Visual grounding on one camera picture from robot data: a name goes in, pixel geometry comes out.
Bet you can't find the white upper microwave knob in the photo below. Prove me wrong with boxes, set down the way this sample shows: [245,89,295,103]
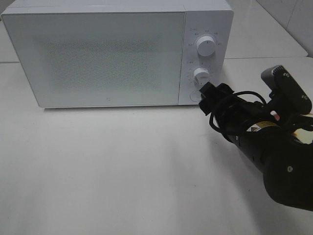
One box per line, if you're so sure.
[196,35,216,57]

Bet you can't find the round white door button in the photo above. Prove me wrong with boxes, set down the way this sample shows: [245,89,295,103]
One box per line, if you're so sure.
[190,90,201,102]

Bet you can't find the white bread sandwich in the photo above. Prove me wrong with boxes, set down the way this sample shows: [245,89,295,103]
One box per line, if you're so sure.
[293,129,313,144]

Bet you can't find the white lower microwave knob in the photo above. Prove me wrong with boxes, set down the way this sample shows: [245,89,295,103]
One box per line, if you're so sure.
[194,68,210,87]

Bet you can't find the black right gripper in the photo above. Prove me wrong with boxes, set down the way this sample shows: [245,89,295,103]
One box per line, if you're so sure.
[199,83,281,136]

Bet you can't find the white microwave door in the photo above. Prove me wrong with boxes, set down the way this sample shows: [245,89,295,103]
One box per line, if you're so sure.
[3,12,184,108]

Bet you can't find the white microwave oven body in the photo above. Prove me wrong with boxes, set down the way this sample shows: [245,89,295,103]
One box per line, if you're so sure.
[1,0,234,107]

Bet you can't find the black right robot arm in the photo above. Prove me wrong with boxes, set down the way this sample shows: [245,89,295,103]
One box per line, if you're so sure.
[199,83,313,211]

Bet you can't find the white microwave knob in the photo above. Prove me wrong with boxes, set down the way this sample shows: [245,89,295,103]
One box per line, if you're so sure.
[196,35,216,57]
[194,68,210,87]

